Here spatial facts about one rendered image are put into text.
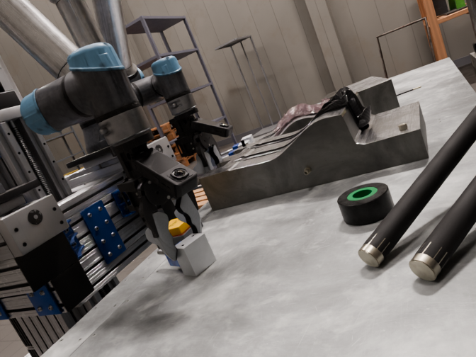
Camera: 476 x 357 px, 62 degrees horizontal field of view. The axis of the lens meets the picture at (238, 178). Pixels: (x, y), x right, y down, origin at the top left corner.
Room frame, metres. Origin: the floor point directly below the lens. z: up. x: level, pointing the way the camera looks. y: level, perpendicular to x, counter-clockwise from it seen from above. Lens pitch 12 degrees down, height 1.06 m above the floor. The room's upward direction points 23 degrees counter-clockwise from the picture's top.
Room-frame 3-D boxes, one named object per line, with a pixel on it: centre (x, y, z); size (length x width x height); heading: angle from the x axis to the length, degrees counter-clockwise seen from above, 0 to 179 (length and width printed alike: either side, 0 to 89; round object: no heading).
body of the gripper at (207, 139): (1.14, 0.07, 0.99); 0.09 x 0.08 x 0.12; 63
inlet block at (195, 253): (0.68, 0.15, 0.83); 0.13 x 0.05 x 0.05; 41
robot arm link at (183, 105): (1.14, 0.07, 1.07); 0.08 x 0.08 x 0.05
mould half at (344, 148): (0.94, -0.19, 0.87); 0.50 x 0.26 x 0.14; 61
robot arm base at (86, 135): (1.42, 0.37, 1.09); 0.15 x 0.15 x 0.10
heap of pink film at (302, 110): (1.29, -0.29, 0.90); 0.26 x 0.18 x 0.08; 78
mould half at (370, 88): (1.29, -0.29, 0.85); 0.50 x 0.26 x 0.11; 78
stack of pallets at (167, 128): (8.21, 1.11, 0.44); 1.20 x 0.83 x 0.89; 59
